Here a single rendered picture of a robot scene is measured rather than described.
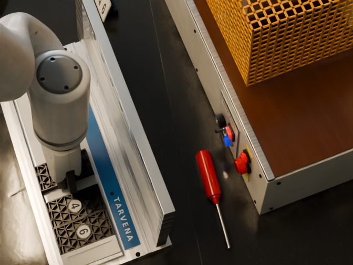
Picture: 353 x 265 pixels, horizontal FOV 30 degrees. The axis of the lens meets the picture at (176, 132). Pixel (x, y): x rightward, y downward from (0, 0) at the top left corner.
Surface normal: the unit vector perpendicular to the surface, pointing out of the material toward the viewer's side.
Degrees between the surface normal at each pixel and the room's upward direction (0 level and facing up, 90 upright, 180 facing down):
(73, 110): 92
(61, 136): 88
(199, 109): 0
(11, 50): 77
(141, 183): 9
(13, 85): 88
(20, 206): 0
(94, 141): 0
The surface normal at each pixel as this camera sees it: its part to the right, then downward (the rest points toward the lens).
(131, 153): 0.10, -0.43
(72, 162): 0.49, 0.75
